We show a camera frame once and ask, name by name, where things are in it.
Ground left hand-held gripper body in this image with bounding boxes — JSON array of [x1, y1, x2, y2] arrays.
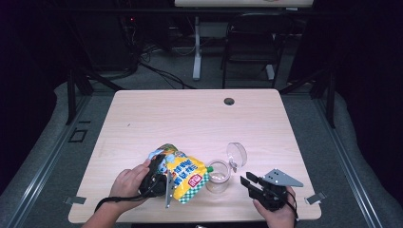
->
[[138, 169, 176, 210]]

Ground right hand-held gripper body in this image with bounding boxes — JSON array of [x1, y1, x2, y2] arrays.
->
[[252, 167, 304, 213]]

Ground yellow spout pouch green cap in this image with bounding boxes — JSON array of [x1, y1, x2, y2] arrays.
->
[[146, 142, 215, 204]]

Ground clear glass jar hinged lid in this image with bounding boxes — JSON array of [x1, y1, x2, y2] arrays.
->
[[204, 141, 248, 195]]

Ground person's right hand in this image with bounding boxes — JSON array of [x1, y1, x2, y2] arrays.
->
[[252, 185, 297, 223]]

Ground person's left hand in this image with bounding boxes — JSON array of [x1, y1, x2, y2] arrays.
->
[[108, 158, 153, 213]]

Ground black tape square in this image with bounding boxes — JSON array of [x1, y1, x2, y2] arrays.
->
[[67, 127, 89, 143]]

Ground black metal stand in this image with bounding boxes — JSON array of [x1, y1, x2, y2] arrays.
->
[[64, 67, 125, 125], [278, 67, 337, 129]]

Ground white desk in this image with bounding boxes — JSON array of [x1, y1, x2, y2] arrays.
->
[[173, 0, 315, 82]]

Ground dark equipment box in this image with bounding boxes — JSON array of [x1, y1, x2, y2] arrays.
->
[[75, 12, 141, 72]]

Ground black folding chair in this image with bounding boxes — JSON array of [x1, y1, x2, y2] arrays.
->
[[220, 12, 295, 90]]

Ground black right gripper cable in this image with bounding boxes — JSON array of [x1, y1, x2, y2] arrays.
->
[[282, 185, 300, 221]]

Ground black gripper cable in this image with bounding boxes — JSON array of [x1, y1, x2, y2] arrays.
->
[[93, 184, 161, 214], [282, 185, 300, 221]]

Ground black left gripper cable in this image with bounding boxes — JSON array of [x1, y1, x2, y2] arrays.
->
[[93, 184, 161, 214]]

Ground grey metal table bracket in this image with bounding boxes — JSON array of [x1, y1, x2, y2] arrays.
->
[[63, 196, 87, 206], [304, 191, 327, 206]]

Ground aluminium floor rail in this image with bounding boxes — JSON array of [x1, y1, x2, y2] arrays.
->
[[2, 94, 93, 228], [311, 94, 385, 228]]

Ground black floor cables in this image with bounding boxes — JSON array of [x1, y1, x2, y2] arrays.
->
[[138, 61, 198, 90]]

